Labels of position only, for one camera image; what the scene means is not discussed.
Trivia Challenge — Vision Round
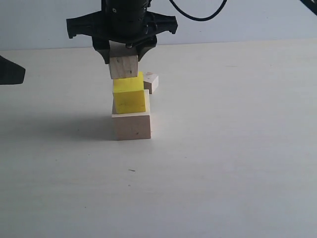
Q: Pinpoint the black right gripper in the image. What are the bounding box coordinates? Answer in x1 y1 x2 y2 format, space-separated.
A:
66 0 178 64

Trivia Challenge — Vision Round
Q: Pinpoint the medium bare wooden cube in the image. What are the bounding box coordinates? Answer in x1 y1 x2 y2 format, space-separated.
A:
108 42 138 79

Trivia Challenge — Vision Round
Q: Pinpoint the yellow painted cube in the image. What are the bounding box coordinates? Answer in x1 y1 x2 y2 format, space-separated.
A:
112 71 146 114

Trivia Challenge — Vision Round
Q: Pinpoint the large pale wooden cube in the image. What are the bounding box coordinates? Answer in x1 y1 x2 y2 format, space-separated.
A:
111 89 152 140

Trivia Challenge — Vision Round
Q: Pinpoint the small pale wooden cube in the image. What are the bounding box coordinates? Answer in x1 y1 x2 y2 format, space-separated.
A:
143 72 159 94

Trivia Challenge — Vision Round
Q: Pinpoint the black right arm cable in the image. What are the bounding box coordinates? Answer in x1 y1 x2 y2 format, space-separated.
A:
169 0 227 21

